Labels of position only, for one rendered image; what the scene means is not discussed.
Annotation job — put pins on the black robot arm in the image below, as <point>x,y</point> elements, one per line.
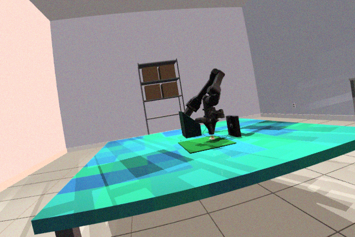
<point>212,87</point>

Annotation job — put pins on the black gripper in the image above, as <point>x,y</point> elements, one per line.
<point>208,122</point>

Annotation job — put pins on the green circuit board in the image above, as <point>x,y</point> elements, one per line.
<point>205,143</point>

